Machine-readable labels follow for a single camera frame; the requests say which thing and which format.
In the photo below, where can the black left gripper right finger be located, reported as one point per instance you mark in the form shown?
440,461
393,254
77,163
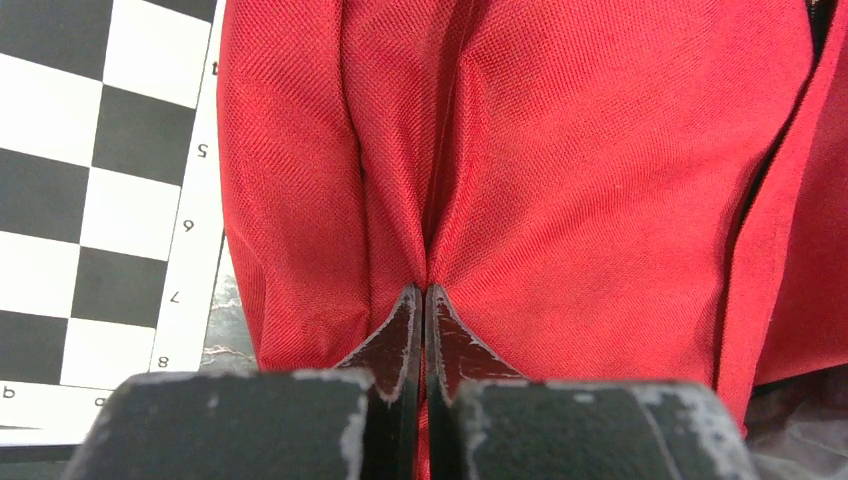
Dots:
488,421

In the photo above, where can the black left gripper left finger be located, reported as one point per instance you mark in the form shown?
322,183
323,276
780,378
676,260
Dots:
356,420

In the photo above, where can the red student backpack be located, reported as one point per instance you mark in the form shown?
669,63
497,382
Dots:
605,189

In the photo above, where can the black and white chessboard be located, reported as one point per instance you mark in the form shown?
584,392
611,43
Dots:
111,226

